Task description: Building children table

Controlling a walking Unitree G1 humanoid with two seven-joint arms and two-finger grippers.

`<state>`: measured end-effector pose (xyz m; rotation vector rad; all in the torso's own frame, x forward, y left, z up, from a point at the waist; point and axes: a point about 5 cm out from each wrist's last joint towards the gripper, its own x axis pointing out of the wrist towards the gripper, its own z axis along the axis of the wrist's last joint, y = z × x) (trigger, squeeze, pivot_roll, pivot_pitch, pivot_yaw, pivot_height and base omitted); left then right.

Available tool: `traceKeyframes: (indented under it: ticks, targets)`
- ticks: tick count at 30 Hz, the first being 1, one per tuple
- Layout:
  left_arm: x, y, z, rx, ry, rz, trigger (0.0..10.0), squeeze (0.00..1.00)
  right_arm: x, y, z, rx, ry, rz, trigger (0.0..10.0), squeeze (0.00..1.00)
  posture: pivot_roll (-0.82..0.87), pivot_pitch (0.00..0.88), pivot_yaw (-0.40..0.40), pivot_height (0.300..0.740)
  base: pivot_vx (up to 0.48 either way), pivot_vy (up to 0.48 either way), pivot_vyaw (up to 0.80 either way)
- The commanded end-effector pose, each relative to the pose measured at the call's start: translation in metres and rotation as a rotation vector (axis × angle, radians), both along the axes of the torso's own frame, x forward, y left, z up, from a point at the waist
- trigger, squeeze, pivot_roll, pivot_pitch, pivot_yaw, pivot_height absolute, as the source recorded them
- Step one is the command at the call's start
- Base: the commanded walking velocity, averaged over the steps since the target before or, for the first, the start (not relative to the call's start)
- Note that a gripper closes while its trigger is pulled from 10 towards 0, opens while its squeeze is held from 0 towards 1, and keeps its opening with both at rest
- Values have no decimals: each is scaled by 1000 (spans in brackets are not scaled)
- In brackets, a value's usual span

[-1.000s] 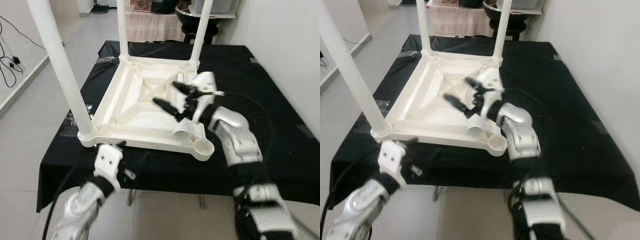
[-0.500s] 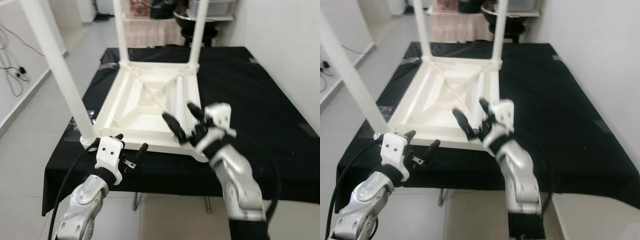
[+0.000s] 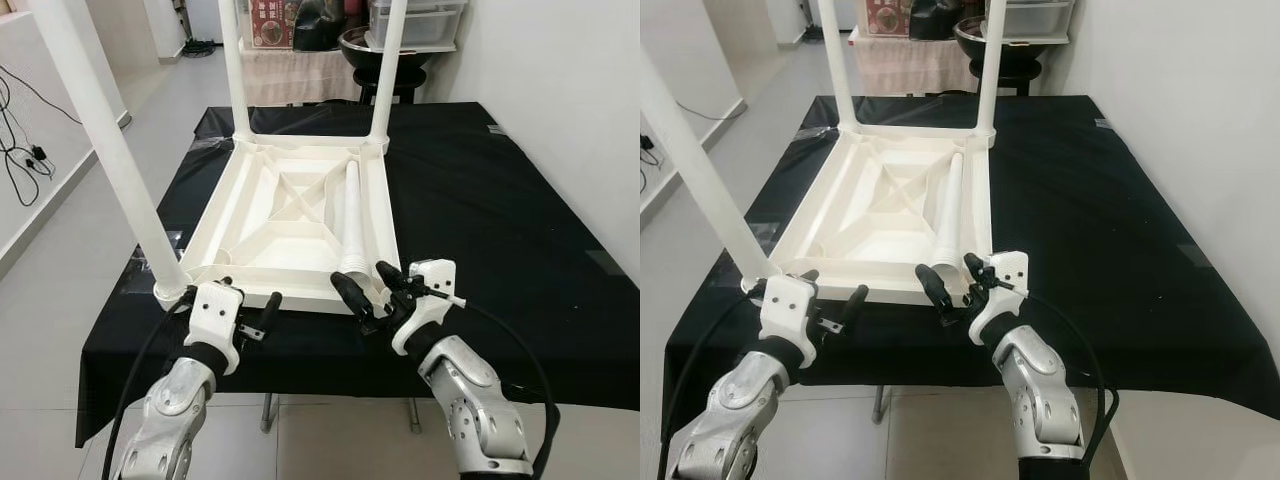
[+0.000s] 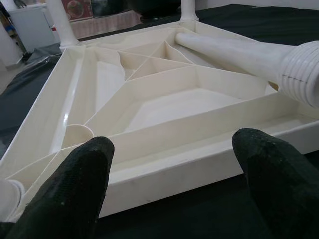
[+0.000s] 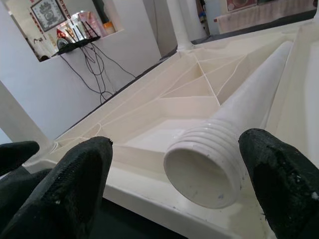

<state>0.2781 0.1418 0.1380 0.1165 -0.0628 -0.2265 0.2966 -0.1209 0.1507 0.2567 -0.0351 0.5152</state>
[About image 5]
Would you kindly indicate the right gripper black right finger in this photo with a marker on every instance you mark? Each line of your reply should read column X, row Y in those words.
column 281, row 189

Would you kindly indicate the white plastic ribbed table top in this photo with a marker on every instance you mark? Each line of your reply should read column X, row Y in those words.
column 174, row 107

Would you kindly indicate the small orange container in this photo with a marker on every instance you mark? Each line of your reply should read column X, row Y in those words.
column 109, row 28

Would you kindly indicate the beige cloth covered table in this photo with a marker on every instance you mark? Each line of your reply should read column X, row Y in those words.
column 261, row 17

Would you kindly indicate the pink packet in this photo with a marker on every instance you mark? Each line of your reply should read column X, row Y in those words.
column 91, row 23

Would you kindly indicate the framed dark wall picture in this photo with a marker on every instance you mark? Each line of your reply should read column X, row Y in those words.
column 48, row 13

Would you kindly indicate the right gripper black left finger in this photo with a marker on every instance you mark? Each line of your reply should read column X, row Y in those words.
column 62, row 199

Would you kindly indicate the red printed box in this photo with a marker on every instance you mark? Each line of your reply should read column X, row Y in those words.
column 241, row 5

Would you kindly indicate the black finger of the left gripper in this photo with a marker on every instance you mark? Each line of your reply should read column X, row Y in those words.
column 17, row 154
column 17, row 189

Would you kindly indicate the white plastic table leg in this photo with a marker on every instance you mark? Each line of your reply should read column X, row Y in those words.
column 249, row 99
column 182, row 25
column 20, row 119

